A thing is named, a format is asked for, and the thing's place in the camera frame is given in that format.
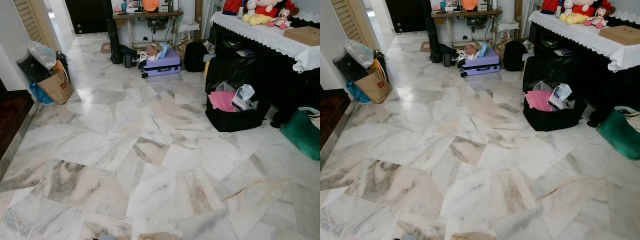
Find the green tote bag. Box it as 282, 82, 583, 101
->
596, 106, 640, 161
279, 106, 321, 162

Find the louvred wooden door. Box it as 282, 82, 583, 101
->
12, 0, 61, 52
331, 0, 374, 47

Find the yellow and red plush toy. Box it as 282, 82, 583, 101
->
242, 0, 282, 27
559, 0, 598, 26

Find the purple suitcase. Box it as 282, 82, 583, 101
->
460, 47, 501, 78
141, 48, 182, 78

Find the brown paper bag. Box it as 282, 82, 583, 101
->
354, 70, 393, 105
37, 70, 75, 105

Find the mouse plush toy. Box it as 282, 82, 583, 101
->
584, 1, 617, 29
267, 1, 300, 30

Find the wooden work table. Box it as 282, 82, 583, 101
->
431, 8, 503, 48
112, 8, 184, 49

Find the large black bag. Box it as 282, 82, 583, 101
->
522, 52, 583, 93
204, 52, 266, 95

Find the red and blue plush toy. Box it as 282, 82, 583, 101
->
540, 0, 563, 15
222, 0, 246, 16

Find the blue bag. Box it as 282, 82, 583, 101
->
346, 81, 371, 104
29, 82, 54, 105

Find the cardboard box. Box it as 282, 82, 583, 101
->
283, 26, 321, 47
599, 25, 640, 46

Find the clear plastic packet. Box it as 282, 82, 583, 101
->
547, 83, 576, 112
230, 83, 259, 112

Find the pink cloth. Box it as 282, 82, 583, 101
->
525, 90, 556, 113
208, 90, 239, 113

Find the open black duffel bag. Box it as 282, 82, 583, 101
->
205, 81, 271, 133
523, 81, 588, 133

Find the black backpack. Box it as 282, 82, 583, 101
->
502, 40, 529, 72
183, 41, 210, 73

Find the grey plastic bag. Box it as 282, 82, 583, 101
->
344, 40, 375, 69
27, 41, 57, 70

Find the pile of clothes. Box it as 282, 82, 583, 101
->
134, 42, 170, 64
454, 42, 488, 63

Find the dark wooden door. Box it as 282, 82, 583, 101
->
385, 0, 426, 33
65, 0, 110, 35

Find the tall black tube bag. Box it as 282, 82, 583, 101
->
427, 19, 444, 64
106, 18, 124, 65

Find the small black bag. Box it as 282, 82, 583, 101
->
334, 53, 370, 83
17, 54, 52, 84

